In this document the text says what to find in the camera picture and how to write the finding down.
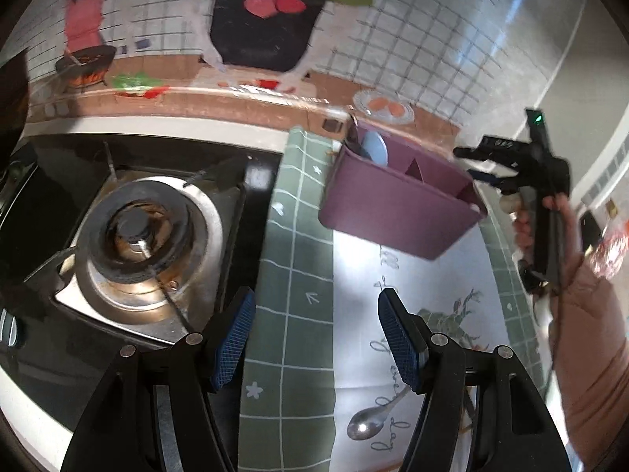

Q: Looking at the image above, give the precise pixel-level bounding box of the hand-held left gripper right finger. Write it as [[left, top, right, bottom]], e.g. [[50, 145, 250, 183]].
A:
[[377, 288, 573, 472]]

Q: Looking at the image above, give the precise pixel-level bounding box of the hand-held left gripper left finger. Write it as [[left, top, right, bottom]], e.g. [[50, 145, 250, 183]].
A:
[[60, 286, 257, 472]]

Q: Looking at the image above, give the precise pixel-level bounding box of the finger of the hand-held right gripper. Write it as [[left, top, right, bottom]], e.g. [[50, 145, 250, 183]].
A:
[[453, 135, 532, 163], [467, 170, 509, 188]]

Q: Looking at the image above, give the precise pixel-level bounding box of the metal spoon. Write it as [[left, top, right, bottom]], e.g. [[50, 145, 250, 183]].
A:
[[346, 386, 411, 441]]

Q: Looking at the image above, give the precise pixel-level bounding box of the purple utensil holder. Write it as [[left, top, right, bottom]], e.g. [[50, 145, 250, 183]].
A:
[[318, 117, 488, 260]]

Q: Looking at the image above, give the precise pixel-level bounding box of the light blue rice spoon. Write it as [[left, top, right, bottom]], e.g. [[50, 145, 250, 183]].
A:
[[361, 130, 389, 167]]

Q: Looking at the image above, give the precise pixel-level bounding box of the person's right forearm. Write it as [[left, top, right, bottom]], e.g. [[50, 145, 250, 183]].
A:
[[548, 256, 629, 463]]

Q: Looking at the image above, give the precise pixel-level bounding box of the person's right hand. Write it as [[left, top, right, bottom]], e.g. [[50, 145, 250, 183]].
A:
[[511, 194, 590, 296]]

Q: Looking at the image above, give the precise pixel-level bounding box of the chili bottle with orange cap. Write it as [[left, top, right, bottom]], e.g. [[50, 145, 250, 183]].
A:
[[587, 216, 629, 278]]

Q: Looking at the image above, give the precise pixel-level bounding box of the green checked deer tablecloth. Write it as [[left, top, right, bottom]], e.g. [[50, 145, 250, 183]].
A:
[[238, 125, 561, 472]]

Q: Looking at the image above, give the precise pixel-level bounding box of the gas burner with grate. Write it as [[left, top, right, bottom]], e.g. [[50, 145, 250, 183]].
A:
[[27, 142, 249, 345]]

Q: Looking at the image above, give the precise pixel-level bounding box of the black glass gas stove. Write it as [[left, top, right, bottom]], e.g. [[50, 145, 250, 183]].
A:
[[0, 133, 286, 433]]

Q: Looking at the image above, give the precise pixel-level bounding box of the grey stove knob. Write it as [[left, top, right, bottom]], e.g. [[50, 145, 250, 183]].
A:
[[0, 307, 20, 347]]

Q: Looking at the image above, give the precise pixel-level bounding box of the white wall vent grille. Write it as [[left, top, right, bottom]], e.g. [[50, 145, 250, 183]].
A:
[[582, 142, 629, 207]]

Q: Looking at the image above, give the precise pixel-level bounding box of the cartoon couple wall poster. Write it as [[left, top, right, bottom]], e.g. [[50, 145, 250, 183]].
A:
[[0, 0, 595, 138]]

